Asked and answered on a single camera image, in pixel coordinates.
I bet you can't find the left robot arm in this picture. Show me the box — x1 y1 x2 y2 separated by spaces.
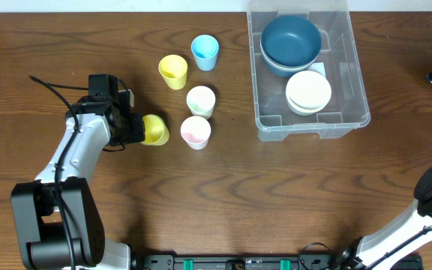
10 73 145 269

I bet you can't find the dark blue large bowl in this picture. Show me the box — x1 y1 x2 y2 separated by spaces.
264 58 308 77
261 15 322 68

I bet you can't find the beige large bowl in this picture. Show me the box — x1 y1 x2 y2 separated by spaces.
260 43 319 71

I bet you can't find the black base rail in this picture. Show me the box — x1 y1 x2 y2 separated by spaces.
131 253 425 270

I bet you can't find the clear plastic storage bin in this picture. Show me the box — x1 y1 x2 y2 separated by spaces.
247 0 371 141

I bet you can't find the pink plastic cup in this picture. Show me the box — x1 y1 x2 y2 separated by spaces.
180 116 212 150

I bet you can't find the white small bowl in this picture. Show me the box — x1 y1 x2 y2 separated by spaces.
286 70 332 110

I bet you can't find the light blue plastic cup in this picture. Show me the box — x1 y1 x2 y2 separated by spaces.
190 34 220 71

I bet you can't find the white mint plastic cup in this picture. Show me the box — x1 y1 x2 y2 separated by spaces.
186 85 216 119

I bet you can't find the yellow cup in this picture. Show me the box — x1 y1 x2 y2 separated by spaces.
158 55 188 90
142 114 170 146

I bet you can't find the white label in bin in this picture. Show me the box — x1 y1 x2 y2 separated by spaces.
307 62 326 79

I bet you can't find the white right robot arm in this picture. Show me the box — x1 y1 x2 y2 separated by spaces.
330 167 432 269

